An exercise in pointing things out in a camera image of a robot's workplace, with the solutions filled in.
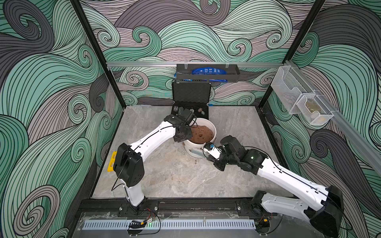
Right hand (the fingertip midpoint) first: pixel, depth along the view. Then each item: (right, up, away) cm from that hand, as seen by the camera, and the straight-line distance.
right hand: (211, 156), depth 75 cm
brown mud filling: (-4, +9, +15) cm, 18 cm away
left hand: (-11, +10, +8) cm, 17 cm away
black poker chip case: (-7, +37, +39) cm, 54 cm away
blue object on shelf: (+1, +50, +17) cm, 53 cm away
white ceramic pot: (-12, +4, +8) cm, 15 cm away
